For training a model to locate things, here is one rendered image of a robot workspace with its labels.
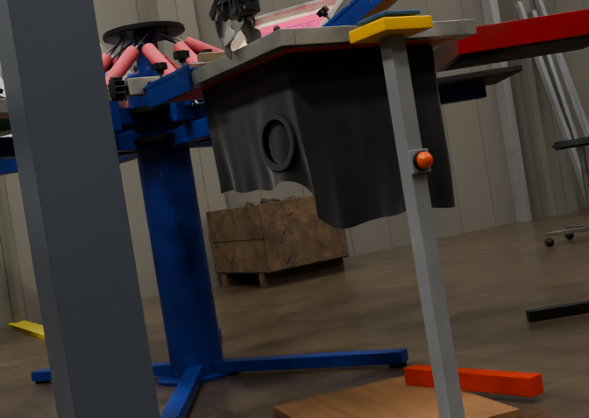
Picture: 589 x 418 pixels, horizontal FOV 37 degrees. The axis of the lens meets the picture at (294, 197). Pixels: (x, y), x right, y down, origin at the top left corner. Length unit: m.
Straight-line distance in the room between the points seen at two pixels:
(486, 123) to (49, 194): 7.08
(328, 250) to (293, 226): 0.33
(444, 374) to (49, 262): 0.86
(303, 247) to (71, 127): 4.42
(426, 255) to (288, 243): 4.31
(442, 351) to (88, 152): 0.86
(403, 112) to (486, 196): 6.73
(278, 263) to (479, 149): 3.10
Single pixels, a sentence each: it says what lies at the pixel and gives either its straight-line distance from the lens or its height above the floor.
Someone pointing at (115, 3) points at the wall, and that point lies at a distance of 7.17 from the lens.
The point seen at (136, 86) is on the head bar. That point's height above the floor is 1.02.
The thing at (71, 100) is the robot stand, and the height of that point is 0.89.
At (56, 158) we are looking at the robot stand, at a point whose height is 0.78.
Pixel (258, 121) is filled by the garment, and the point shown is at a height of 0.82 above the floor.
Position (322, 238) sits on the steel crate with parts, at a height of 0.27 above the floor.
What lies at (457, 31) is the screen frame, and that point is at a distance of 2.31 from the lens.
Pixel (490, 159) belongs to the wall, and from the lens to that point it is 8.70.
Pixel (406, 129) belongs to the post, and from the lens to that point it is 1.91.
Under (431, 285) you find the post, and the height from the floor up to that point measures 0.39.
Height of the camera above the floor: 0.63
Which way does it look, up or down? level
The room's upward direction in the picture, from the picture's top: 9 degrees counter-clockwise
